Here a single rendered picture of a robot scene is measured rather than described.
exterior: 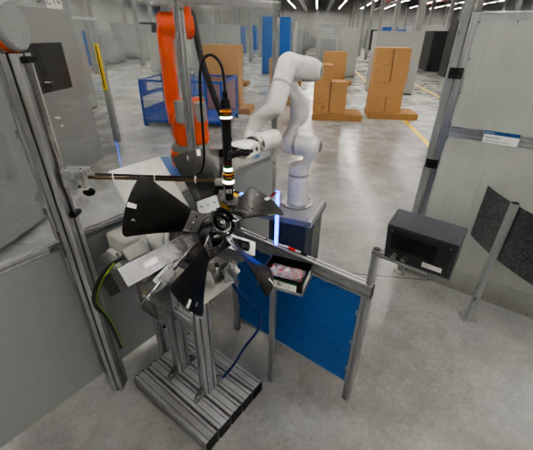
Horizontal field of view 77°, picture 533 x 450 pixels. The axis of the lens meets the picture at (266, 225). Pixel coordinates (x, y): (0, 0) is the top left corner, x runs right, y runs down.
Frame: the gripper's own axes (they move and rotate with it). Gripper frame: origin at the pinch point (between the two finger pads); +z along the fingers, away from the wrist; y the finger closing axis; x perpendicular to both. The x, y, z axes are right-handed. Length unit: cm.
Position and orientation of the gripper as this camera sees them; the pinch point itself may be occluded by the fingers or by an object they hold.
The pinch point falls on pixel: (227, 154)
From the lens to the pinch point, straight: 134.2
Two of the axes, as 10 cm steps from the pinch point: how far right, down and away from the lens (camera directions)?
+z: -6.1, 3.7, -7.0
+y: -7.9, -3.1, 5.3
